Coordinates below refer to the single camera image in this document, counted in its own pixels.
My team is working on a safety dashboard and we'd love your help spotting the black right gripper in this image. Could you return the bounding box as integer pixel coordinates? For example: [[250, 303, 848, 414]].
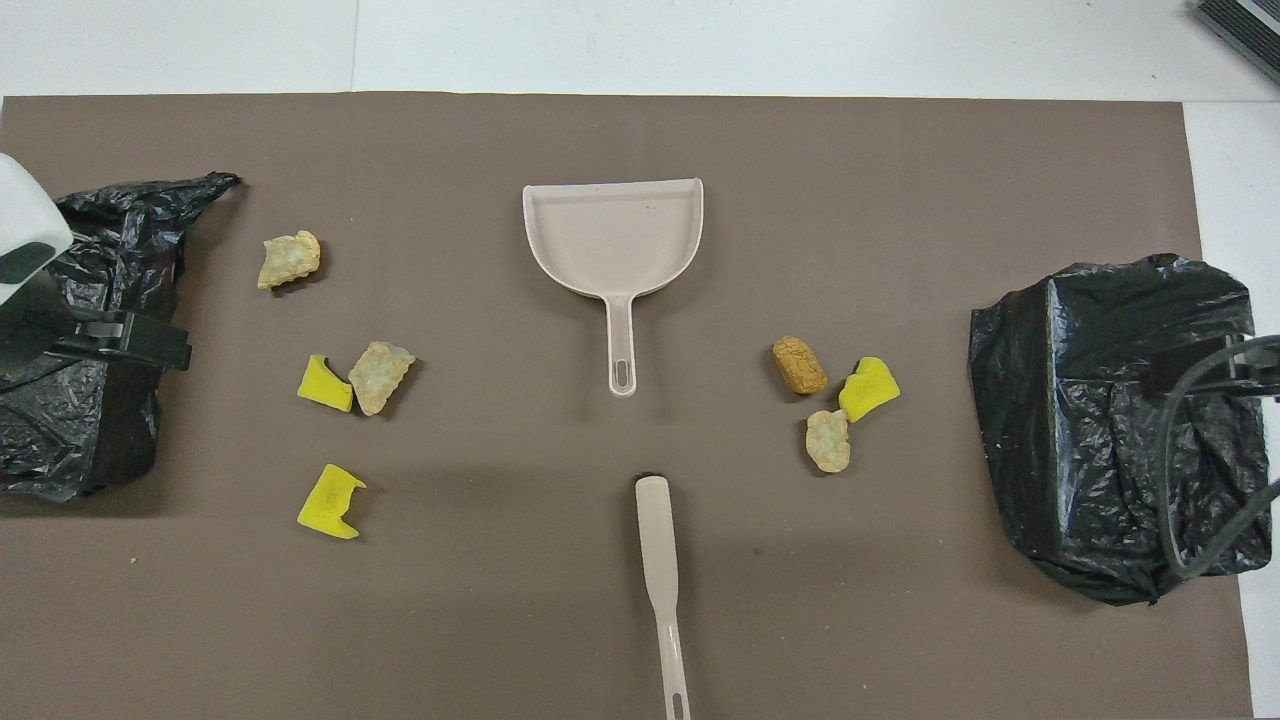
[[1145, 335, 1280, 401]]

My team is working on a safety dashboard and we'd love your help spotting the beige crumbly foam chunk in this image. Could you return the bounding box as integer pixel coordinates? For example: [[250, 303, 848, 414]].
[[348, 341, 417, 417], [806, 410, 852, 474], [257, 230, 323, 292]]

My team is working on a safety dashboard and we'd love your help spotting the dark grey ribbed device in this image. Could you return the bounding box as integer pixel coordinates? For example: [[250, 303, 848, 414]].
[[1195, 0, 1280, 86]]

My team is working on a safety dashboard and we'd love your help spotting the brown paper table mat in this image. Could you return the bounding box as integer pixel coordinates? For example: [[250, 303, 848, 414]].
[[0, 92, 1253, 720]]

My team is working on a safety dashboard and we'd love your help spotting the yellow notched sponge piece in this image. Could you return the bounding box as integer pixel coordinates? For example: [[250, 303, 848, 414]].
[[297, 463, 368, 541]]

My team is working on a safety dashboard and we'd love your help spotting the brown cork-like chunk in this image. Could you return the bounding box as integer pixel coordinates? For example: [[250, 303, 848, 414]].
[[772, 336, 829, 397]]

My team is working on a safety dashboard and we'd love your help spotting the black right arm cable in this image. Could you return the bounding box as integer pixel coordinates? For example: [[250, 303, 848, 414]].
[[1155, 335, 1280, 581]]

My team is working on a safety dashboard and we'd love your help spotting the beige plastic dustpan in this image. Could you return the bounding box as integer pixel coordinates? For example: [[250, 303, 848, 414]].
[[522, 178, 705, 398]]

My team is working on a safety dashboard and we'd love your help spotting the beige brush with black bristles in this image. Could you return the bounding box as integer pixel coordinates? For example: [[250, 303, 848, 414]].
[[635, 475, 693, 720]]

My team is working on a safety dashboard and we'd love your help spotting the yellow sponge chunk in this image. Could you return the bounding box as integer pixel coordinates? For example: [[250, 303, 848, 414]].
[[838, 357, 901, 423]]

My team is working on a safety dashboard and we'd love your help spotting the black bag lined bin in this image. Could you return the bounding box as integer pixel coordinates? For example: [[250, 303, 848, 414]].
[[0, 172, 241, 503], [968, 253, 1273, 607]]

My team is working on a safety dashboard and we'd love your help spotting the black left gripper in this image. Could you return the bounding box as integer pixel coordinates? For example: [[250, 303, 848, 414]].
[[0, 275, 192, 386]]

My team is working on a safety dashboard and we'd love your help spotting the yellow sponge wedge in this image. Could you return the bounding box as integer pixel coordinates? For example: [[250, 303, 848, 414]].
[[297, 354, 355, 413]]

